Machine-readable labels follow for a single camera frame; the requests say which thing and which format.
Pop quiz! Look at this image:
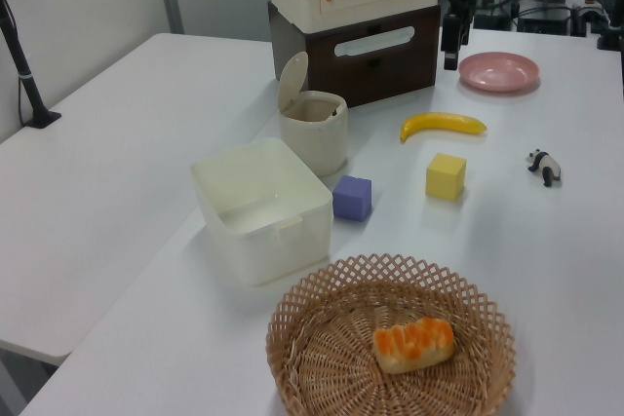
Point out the cream open plastic bin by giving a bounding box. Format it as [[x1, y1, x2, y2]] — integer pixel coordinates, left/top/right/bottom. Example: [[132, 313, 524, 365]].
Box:
[[189, 136, 334, 288]]

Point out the purple cube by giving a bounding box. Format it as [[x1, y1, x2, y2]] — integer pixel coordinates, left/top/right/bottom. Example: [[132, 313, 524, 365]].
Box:
[[331, 174, 373, 222]]

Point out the dark wooden drawer box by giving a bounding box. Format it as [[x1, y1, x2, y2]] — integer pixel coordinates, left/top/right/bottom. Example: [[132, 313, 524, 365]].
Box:
[[266, 0, 443, 109]]

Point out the toy bread with orange glaze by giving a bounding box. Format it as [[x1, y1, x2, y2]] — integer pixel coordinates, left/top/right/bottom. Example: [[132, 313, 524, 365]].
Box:
[[372, 317, 454, 375]]

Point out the woven wicker basket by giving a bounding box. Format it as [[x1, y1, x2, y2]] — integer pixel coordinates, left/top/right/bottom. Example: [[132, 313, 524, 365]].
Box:
[[265, 253, 517, 416]]

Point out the cream flip-lid trash can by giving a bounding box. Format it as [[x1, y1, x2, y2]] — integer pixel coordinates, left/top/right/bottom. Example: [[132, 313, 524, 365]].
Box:
[[277, 51, 350, 178]]

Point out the pink plate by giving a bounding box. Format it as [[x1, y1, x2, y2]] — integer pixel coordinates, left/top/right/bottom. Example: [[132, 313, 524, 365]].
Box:
[[457, 52, 541, 93]]

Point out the black camera stand pole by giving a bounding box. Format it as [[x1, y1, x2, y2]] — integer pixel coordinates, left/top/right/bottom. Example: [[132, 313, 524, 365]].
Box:
[[0, 0, 63, 130]]

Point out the white drawer handle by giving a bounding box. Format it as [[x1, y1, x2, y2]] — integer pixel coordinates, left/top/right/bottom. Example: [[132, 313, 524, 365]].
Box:
[[333, 25, 415, 57]]

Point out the yellow cube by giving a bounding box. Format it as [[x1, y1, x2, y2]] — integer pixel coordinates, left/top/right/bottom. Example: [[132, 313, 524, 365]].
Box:
[[425, 152, 468, 202]]

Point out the yellow toy banana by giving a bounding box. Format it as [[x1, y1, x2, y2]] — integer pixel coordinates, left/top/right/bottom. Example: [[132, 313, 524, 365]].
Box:
[[399, 112, 488, 143]]

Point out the black device box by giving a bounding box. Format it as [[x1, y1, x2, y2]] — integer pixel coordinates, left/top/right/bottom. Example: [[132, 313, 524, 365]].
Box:
[[516, 16, 571, 36]]

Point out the panda figurine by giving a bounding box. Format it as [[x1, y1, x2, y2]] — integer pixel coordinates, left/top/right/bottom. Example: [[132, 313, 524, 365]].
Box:
[[525, 148, 563, 188]]

